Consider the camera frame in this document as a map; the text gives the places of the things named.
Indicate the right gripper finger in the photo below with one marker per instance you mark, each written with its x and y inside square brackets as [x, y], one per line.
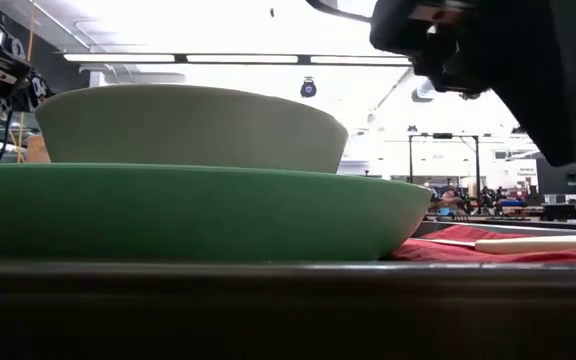
[543, 100]

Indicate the red cloth napkin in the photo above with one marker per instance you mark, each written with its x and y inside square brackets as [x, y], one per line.
[443, 252]

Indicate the grey bowl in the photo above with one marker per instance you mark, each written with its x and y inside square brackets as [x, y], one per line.
[193, 127]

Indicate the green plate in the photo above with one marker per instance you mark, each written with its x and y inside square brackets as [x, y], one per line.
[193, 215]

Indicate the orange mug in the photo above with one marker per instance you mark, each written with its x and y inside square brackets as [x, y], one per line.
[38, 150]

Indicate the brown plastic tray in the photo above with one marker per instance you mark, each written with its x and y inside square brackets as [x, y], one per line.
[288, 310]

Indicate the black computer monitor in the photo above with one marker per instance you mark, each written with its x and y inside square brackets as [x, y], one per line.
[568, 180]

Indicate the background work desk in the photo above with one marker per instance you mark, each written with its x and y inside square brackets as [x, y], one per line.
[568, 211]

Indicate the person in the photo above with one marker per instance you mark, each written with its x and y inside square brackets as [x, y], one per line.
[448, 200]

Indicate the hanging black dome device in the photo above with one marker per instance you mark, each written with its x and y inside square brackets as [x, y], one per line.
[308, 88]

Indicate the ceiling light strip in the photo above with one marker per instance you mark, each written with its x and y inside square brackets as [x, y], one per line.
[243, 58]

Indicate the grey ventilation duct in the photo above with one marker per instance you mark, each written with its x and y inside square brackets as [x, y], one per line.
[420, 95]

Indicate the black metal background frame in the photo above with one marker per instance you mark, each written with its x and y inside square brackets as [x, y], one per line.
[477, 160]

